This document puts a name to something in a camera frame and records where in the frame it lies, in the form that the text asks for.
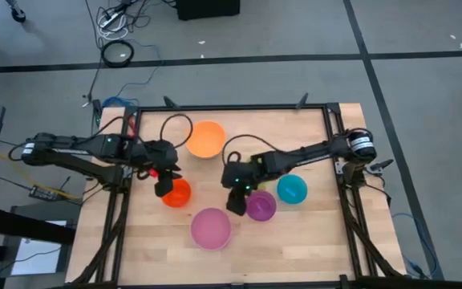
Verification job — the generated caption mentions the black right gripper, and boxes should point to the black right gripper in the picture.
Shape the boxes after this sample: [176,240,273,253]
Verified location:
[221,153,266,217]

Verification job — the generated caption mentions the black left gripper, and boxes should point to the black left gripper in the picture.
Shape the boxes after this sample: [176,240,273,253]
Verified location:
[136,139,183,197]

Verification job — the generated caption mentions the small red-orange plastic bowl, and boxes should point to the small red-orange plastic bowl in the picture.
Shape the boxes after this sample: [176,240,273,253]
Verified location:
[160,178,193,209]

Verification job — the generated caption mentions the small purple plastic bowl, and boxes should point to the small purple plastic bowl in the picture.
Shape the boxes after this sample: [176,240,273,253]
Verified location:
[245,189,278,222]

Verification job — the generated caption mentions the large pink plastic bowl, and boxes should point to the large pink plastic bowl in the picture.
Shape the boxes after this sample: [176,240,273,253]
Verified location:
[190,207,233,252]

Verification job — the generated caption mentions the small teal plastic bowl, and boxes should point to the small teal plastic bowl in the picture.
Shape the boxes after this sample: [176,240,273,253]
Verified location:
[276,173,309,206]

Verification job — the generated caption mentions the large orange plastic bowl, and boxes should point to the large orange plastic bowl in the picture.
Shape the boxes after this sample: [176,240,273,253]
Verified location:
[185,120,227,159]

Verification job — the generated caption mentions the small black electronics box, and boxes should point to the small black electronics box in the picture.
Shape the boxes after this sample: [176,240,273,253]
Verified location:
[28,184,59,201]

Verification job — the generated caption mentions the grey cabinet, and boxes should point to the grey cabinet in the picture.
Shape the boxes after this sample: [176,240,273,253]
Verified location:
[0,202,75,278]

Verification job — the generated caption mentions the white power strip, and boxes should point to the white power strip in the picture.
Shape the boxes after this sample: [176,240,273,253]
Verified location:
[98,10,122,29]

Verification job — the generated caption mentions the black chair caster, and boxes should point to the black chair caster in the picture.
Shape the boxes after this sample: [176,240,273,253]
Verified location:
[5,0,27,24]

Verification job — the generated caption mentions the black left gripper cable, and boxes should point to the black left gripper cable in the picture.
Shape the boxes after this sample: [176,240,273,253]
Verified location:
[159,113,194,149]

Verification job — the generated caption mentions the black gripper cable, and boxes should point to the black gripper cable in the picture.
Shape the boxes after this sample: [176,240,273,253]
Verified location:
[159,113,194,149]
[221,134,280,165]

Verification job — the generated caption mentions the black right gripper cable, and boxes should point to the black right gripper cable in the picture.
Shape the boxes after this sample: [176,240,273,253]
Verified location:
[221,134,280,165]

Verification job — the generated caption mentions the black aluminium table frame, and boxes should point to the black aluminium table frame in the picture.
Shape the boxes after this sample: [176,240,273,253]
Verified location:
[68,102,408,289]

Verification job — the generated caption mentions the blue floor cable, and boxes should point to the blue floor cable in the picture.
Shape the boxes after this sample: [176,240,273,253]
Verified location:
[102,38,164,108]
[391,212,440,280]

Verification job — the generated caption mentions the coiled black cable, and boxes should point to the coiled black cable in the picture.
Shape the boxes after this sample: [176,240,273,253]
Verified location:
[100,39,135,68]

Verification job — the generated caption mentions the yellow cable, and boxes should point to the yellow cable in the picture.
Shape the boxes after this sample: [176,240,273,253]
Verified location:
[0,152,79,200]

